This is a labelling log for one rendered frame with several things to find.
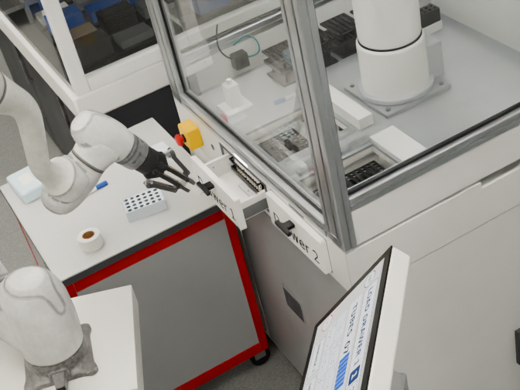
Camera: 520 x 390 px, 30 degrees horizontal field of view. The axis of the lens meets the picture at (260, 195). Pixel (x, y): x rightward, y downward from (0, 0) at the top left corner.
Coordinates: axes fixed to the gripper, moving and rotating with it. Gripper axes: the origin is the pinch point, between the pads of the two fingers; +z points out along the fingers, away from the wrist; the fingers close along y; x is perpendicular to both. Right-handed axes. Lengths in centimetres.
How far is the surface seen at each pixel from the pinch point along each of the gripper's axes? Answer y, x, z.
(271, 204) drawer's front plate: 10.4, -20.2, 10.6
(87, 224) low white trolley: -31.7, 29.9, -1.5
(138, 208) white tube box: -17.4, 20.0, 3.8
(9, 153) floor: -71, 225, 64
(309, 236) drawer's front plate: 11.4, -40.8, 9.2
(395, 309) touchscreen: 17, -100, -19
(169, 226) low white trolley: -15.5, 10.2, 9.8
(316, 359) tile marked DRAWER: -3, -85, -12
